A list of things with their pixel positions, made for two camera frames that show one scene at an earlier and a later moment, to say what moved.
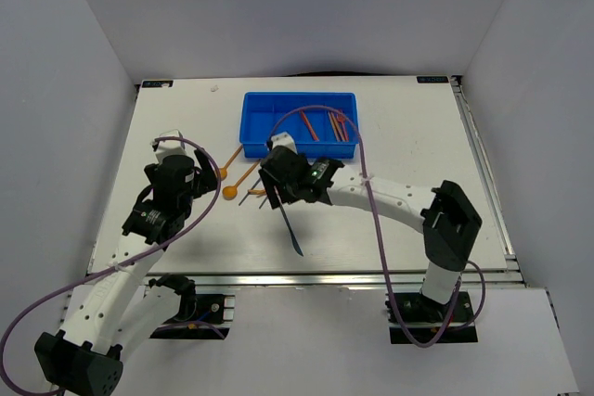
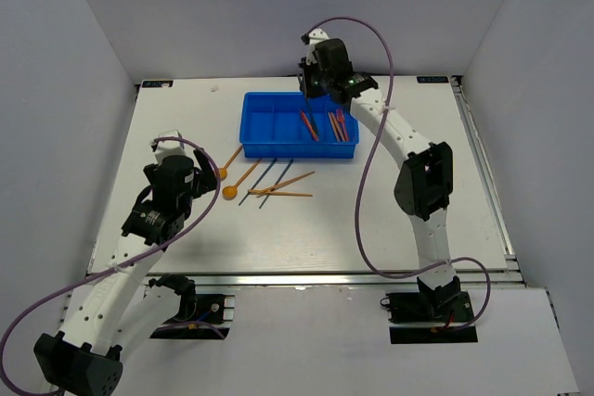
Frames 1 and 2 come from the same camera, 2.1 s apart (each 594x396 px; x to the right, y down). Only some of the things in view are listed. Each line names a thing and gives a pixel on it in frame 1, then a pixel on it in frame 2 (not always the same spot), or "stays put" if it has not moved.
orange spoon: (224, 170) stays put
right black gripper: (269, 181) -> (306, 70)
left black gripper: (207, 176) stays put
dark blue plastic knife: (288, 223) -> (312, 119)
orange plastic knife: (314, 135) stays put
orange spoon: (230, 192) stays put
